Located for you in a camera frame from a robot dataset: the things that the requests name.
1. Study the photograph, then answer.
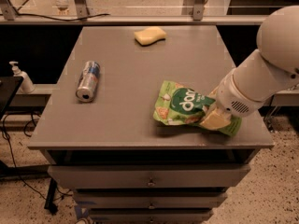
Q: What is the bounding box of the black side table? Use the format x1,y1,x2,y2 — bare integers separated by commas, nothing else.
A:
0,77,23,119

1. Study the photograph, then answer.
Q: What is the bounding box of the silver blue drink can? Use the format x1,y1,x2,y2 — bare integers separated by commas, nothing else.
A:
76,61,100,103

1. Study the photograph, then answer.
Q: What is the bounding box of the white pump bottle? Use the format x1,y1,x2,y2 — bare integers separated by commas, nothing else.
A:
9,61,35,93

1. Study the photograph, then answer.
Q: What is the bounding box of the black floor cable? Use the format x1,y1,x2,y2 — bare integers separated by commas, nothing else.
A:
0,110,74,203

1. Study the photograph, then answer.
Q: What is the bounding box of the green rice chip bag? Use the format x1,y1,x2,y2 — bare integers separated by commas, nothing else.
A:
153,80,242,136

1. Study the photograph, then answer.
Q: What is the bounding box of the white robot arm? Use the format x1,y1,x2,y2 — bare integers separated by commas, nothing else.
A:
200,6,299,130

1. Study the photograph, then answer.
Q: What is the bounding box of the grey drawer cabinet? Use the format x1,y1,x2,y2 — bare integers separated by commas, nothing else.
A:
30,25,273,224

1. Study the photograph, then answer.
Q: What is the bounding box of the metal frame rail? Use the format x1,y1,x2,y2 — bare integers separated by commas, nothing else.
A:
0,0,266,25

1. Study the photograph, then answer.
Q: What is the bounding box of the yellow sponge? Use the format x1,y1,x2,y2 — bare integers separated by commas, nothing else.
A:
134,26,166,46

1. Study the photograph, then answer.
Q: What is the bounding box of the black cable on rail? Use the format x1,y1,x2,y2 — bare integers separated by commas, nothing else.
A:
0,0,110,21

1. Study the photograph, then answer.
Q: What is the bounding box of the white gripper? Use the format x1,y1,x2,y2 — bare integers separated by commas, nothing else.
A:
200,68,263,130

